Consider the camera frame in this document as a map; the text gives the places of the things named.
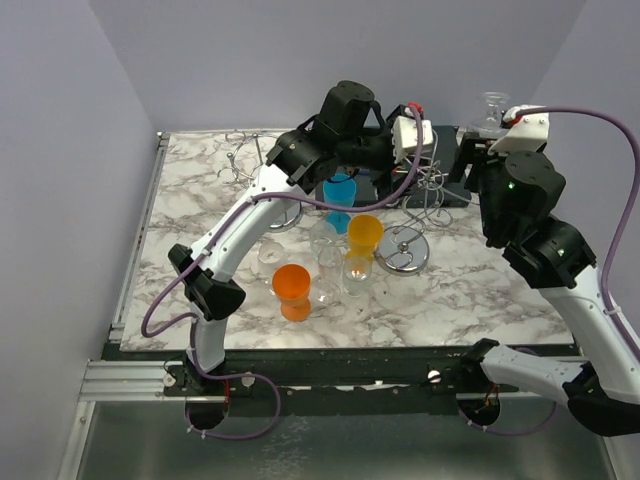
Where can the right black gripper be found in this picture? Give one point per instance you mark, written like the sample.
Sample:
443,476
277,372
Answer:
473,149

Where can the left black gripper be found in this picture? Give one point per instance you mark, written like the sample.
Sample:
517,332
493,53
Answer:
383,179

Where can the ribbed clear wine glass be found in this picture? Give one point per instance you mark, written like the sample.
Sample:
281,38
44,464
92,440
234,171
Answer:
489,125

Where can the scroll arm chrome glass rack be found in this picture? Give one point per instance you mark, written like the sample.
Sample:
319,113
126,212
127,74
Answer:
404,249

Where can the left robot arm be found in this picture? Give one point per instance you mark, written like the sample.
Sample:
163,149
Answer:
348,131

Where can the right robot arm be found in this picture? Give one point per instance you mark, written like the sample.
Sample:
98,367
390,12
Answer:
518,190

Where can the dark grey tool tray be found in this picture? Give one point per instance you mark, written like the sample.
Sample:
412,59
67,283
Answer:
372,187

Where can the blue plastic goblet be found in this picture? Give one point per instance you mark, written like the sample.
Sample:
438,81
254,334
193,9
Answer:
339,190

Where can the yellow plastic goblet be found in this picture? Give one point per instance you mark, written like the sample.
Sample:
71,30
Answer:
364,233

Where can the clear glass behind centre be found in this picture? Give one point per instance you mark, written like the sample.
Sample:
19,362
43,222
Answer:
322,234

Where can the clear glass with reflection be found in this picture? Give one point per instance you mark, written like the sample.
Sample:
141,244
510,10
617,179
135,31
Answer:
356,277

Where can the clear stemmed glass centre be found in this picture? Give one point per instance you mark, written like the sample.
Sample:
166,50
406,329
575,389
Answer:
330,261

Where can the clear glass far left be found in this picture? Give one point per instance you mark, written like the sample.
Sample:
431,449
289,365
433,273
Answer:
271,256

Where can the orange plastic goblet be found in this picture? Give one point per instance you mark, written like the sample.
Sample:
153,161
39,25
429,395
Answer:
291,284

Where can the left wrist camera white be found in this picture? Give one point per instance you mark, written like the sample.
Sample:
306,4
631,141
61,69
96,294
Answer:
404,133

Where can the round ring chrome glass rack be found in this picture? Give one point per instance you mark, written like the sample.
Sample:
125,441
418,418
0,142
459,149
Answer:
248,149

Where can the black front mounting rail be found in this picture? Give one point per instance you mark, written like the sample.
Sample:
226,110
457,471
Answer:
328,382

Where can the aluminium extrusion frame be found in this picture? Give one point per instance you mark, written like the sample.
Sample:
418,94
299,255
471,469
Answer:
112,378

